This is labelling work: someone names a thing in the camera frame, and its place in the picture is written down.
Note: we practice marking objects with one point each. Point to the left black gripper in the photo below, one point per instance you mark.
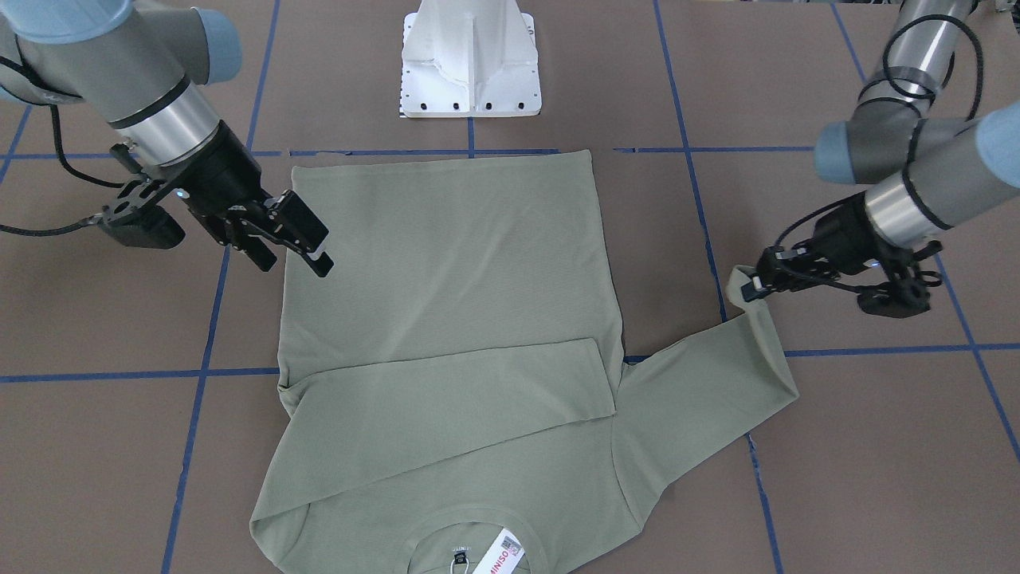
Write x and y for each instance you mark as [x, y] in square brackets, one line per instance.
[843, 232]

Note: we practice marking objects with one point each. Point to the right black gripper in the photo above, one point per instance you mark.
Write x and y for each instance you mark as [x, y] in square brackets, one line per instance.
[225, 177]

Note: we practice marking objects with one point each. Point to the olive green long-sleeve shirt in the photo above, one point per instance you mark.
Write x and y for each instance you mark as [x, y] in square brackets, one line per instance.
[462, 371]

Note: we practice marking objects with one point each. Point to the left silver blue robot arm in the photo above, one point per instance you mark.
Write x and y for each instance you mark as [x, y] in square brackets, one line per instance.
[921, 176]

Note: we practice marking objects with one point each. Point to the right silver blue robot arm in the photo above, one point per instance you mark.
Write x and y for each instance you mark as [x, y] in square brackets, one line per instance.
[142, 65]

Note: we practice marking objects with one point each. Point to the white Miniso hang tag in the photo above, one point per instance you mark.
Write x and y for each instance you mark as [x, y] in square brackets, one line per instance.
[504, 555]

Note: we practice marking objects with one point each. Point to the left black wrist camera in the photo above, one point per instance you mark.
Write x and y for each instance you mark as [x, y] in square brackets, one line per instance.
[906, 292]

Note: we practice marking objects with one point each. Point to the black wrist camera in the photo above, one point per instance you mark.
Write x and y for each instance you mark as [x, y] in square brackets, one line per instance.
[136, 219]
[906, 292]

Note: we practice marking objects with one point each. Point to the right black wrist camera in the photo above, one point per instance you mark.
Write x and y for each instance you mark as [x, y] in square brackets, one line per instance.
[136, 219]

